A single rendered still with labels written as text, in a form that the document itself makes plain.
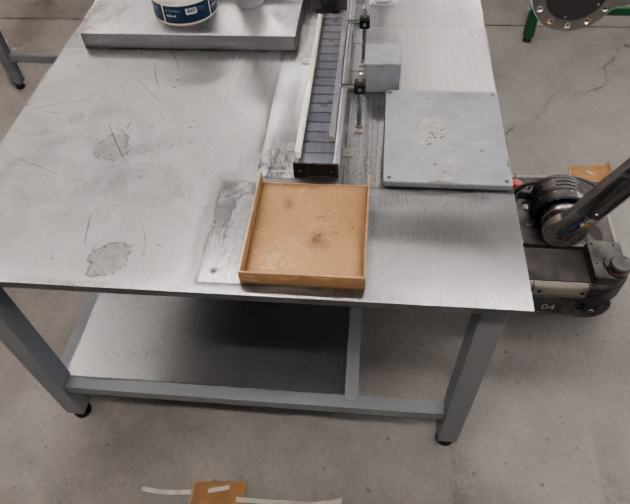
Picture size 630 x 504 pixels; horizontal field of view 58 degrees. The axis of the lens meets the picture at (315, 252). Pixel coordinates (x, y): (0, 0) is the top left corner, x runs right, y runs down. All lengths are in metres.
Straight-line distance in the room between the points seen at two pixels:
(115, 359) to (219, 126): 0.81
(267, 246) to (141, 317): 0.81
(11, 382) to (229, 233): 1.23
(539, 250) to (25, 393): 1.84
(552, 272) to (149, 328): 1.34
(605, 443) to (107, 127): 1.75
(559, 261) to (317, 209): 1.04
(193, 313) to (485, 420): 1.01
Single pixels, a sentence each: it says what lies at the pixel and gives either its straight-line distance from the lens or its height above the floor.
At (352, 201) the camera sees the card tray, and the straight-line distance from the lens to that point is 1.33.
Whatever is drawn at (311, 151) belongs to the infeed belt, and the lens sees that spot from 1.39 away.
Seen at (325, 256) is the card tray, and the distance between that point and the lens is 1.22.
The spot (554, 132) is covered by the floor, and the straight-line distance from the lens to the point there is 2.99.
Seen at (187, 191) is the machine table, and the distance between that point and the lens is 1.41.
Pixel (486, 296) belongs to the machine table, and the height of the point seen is 0.83.
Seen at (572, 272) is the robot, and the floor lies 0.24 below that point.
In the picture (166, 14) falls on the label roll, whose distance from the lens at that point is 1.94.
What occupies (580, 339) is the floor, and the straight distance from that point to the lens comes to 2.24.
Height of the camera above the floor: 1.79
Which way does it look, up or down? 51 degrees down
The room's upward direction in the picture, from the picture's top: 4 degrees counter-clockwise
